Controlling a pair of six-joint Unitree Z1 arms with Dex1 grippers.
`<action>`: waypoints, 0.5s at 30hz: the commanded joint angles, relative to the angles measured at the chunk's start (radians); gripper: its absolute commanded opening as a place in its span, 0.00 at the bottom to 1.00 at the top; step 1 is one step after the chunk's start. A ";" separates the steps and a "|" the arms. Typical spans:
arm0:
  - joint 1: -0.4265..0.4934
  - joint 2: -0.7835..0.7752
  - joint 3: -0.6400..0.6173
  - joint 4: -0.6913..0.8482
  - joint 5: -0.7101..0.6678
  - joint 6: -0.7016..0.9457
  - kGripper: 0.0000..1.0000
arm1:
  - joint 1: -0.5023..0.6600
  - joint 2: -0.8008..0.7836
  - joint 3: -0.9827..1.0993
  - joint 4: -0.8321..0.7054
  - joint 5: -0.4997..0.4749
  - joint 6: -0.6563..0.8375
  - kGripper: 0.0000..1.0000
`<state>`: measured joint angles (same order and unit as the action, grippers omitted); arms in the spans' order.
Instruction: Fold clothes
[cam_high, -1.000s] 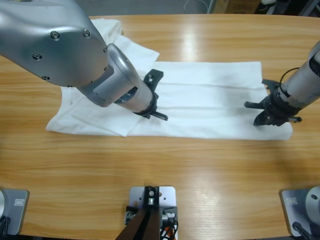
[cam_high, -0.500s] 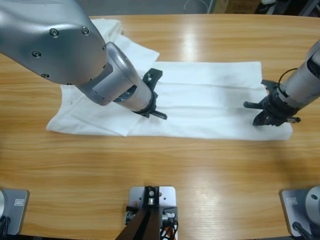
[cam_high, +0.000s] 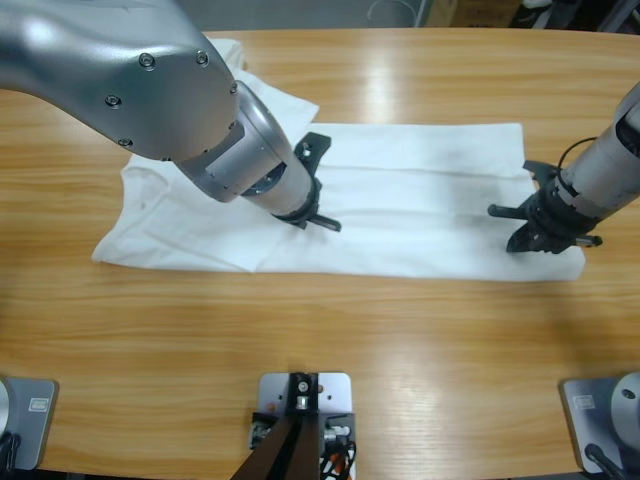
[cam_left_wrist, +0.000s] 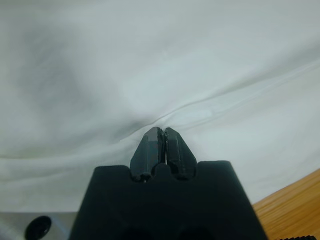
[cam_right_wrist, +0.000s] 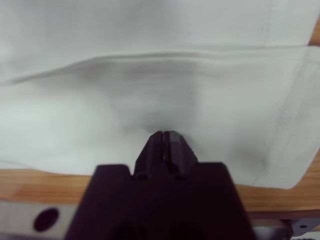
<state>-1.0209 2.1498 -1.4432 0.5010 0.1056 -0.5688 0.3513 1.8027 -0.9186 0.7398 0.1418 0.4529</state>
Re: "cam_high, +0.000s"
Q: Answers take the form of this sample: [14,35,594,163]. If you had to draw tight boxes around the grey metal frame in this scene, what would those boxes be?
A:
[597,0,640,35]

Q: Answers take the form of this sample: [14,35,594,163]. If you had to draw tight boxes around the orange cable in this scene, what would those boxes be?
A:
[319,442,357,480]

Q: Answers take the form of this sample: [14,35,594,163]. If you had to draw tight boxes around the white t-shirt with black print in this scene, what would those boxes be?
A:
[91,67,586,287]

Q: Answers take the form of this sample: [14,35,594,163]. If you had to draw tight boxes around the brown cardboard box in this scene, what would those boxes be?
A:
[427,0,519,29]

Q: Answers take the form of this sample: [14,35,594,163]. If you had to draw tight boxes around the black base cable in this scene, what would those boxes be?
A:
[583,442,626,480]
[0,432,22,472]

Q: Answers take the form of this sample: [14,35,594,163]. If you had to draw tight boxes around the dark camera stand post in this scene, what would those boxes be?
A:
[233,370,322,480]

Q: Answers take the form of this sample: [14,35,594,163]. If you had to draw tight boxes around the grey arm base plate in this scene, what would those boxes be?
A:
[558,370,640,475]
[0,375,60,471]

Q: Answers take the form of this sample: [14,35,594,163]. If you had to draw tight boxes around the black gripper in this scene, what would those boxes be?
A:
[487,174,609,254]
[272,179,344,234]

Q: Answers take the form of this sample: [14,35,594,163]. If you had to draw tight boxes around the white mounting block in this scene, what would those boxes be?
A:
[256,370,355,417]

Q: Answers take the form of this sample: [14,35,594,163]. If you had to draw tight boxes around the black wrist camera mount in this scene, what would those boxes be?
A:
[522,159,560,190]
[293,131,333,174]

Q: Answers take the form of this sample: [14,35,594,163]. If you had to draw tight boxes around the folded white t-shirt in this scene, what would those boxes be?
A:
[202,32,247,72]

